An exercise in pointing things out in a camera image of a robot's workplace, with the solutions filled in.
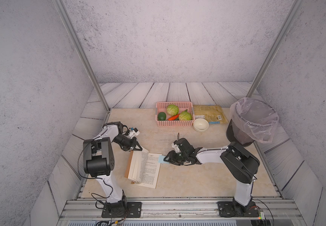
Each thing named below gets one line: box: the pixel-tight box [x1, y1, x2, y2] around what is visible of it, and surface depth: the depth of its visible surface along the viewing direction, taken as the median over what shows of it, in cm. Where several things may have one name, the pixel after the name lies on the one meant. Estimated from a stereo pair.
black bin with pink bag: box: [225, 97, 279, 148], surface depth 89 cm
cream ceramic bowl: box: [193, 117, 210, 132], surface depth 107 cm
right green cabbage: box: [178, 109, 193, 121], surface depth 109 cm
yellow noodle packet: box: [192, 104, 229, 125], surface depth 117 cm
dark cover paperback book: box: [124, 149, 163, 189], surface depth 84 cm
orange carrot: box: [167, 113, 180, 121], surface depth 114 cm
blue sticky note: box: [158, 154, 170, 165], surface depth 91 cm
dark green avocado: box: [157, 111, 167, 121], surface depth 113 cm
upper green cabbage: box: [166, 104, 180, 117], surface depth 113 cm
